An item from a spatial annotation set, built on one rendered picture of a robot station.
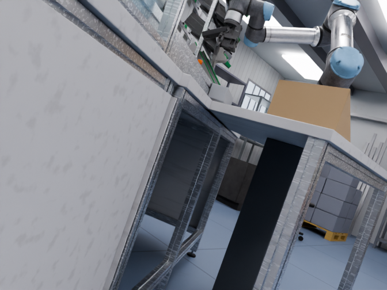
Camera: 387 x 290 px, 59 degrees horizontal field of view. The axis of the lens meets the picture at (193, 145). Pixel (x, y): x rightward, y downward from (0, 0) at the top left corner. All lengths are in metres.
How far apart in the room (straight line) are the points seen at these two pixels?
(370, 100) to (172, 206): 6.27
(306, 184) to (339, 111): 0.43
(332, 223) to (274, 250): 4.57
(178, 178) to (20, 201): 1.92
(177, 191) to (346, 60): 1.40
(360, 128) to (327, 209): 2.84
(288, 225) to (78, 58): 0.66
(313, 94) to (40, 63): 1.07
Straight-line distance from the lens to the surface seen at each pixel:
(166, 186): 2.34
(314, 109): 1.30
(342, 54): 1.42
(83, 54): 0.45
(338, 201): 5.47
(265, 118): 0.96
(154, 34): 0.66
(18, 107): 0.38
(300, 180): 0.90
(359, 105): 8.05
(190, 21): 1.94
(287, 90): 1.38
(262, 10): 1.62
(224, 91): 1.34
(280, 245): 0.91
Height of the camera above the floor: 0.72
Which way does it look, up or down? 1 degrees down
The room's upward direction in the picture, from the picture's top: 20 degrees clockwise
